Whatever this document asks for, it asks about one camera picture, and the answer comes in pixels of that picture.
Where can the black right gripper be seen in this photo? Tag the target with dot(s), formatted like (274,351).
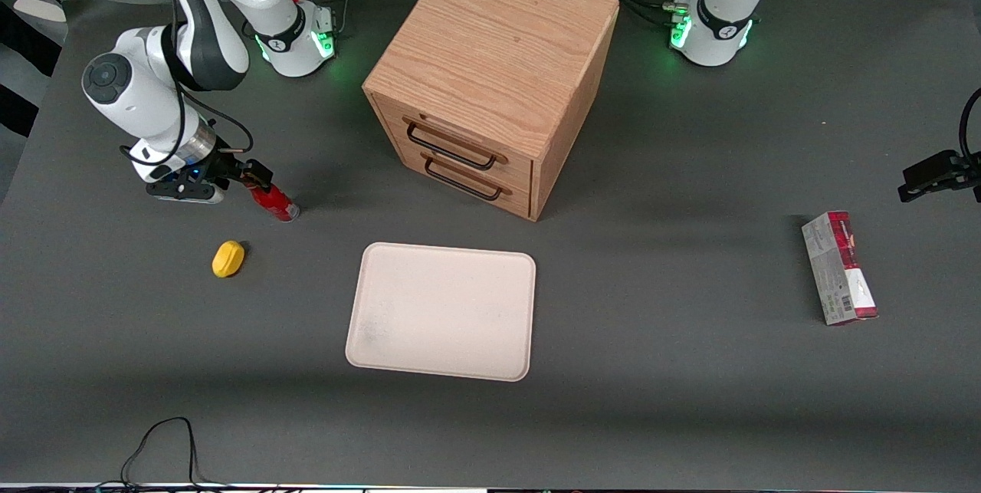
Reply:
(228,165)

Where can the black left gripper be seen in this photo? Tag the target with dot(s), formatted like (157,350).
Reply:
(935,172)

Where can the red coke bottle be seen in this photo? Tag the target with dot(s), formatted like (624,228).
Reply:
(277,205)

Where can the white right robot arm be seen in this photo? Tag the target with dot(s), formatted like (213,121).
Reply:
(146,102)

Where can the beige plastic tray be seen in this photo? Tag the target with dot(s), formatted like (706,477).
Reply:
(441,313)

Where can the yellow lemon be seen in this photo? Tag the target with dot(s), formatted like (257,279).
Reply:
(228,259)

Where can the grey and red carton box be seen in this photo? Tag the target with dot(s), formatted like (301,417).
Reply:
(839,271)

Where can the wooden drawer front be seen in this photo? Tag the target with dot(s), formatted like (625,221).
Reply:
(412,162)
(387,116)

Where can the wooden drawer cabinet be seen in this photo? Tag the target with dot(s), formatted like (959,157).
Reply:
(490,41)

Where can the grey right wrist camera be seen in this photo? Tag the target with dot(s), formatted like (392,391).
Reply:
(184,194)

